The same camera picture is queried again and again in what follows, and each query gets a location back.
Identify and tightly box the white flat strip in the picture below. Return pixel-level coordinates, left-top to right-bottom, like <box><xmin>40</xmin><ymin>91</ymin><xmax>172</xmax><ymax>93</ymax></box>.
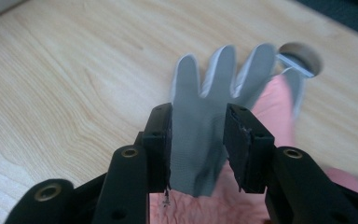
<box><xmin>274</xmin><ymin>53</ymin><xmax>315</xmax><ymax>78</ymax></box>

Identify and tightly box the round wooden cable grommet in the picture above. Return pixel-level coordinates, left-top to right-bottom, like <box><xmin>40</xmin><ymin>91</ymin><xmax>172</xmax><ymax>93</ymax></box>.
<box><xmin>278</xmin><ymin>41</ymin><xmax>324</xmax><ymax>78</ymax></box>

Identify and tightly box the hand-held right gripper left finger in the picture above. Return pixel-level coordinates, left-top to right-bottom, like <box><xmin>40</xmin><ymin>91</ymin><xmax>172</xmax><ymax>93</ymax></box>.
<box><xmin>141</xmin><ymin>102</ymin><xmax>173</xmax><ymax>194</ymax></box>

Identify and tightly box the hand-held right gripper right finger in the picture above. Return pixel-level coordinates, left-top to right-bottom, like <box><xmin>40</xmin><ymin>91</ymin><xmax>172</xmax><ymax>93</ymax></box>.
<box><xmin>223</xmin><ymin>103</ymin><xmax>276</xmax><ymax>194</ymax></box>

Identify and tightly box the orange-pink ski glove grey palm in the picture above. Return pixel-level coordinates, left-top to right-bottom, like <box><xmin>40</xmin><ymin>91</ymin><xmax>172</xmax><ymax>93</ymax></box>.
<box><xmin>148</xmin><ymin>42</ymin><xmax>358</xmax><ymax>224</ymax></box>

